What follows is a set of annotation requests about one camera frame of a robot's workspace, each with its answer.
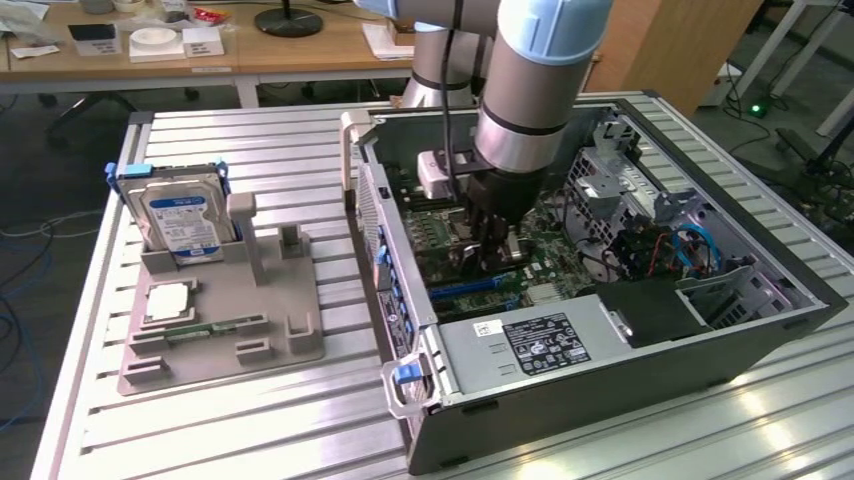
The perforated metal drive cage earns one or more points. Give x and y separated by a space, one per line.
601 190

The grey cup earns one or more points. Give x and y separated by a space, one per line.
98 7

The white labelled box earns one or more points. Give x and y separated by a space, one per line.
203 45

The green motherboard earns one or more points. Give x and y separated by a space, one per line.
467 305

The CPU socket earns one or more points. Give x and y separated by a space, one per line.
457 230

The white box black lid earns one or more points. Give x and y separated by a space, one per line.
100 47

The wooden cabinet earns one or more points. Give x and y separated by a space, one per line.
667 50

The pile of loose papers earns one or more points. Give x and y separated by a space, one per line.
23 17

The black case latch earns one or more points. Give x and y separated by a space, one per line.
383 192

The hard disk blue label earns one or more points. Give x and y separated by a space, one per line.
180 220

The small dark object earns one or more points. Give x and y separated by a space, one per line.
176 10

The grey plastic parts rack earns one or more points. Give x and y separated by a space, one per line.
200 380

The silver CPU chip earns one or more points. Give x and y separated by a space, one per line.
168 302

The wooden desk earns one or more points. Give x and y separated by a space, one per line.
80 67

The red packet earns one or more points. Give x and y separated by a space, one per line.
210 16

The silver chipset heat sink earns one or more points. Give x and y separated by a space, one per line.
547 295

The black monitor stand base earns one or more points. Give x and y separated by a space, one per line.
290 25

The blue card retention clip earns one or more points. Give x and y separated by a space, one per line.
406 323
382 256
398 303

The black equipment stand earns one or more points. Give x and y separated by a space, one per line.
801 145

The white round holder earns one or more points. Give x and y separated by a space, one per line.
155 42

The black open PC case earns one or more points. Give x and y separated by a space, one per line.
601 425

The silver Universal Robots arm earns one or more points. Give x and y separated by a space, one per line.
527 75

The metal disk bay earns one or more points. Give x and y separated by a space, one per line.
734 300

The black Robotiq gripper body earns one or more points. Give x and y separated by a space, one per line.
503 197

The grey power supply unit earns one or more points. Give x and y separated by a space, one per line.
481 360

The stack of white papers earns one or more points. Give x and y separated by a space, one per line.
383 42

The small white card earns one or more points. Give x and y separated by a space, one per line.
34 51

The black chair base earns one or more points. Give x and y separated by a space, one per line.
74 112

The green indicator light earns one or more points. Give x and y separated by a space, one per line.
756 107

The white desk frame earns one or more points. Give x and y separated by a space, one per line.
830 120

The short blue expansion slot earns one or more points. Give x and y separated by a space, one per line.
447 299

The long blue expansion slot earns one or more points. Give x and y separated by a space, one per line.
467 289

